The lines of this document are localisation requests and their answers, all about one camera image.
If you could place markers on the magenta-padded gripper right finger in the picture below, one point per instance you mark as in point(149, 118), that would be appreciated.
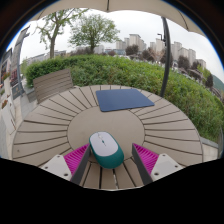
point(146, 157)

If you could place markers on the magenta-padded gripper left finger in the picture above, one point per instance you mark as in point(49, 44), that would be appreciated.
point(76, 157)

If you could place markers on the white and green computer mouse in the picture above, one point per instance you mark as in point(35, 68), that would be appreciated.
point(105, 148)

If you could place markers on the dark blue mouse pad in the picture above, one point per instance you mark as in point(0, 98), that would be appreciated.
point(123, 99)

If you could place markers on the slatted beige outdoor chair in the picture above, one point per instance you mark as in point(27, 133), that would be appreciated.
point(52, 84)

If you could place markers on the dark curved parasol pole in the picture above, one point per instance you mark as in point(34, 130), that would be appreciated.
point(167, 56)

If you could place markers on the group of high-rise buildings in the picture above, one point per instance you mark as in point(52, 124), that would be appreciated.
point(135, 40)

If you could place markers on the round-crowned tree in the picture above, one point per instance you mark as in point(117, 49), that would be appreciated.
point(93, 30)

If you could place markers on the thin-crowned tree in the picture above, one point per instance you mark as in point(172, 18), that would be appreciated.
point(53, 30)

